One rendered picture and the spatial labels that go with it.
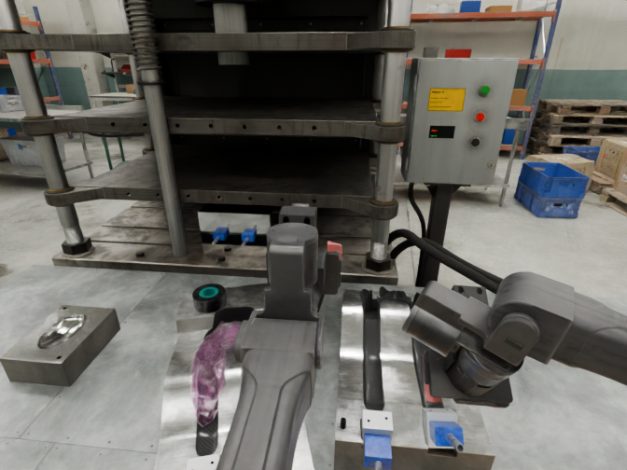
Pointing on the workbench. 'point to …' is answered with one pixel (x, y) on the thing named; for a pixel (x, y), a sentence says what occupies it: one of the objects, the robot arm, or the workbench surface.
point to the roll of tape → (209, 297)
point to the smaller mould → (61, 346)
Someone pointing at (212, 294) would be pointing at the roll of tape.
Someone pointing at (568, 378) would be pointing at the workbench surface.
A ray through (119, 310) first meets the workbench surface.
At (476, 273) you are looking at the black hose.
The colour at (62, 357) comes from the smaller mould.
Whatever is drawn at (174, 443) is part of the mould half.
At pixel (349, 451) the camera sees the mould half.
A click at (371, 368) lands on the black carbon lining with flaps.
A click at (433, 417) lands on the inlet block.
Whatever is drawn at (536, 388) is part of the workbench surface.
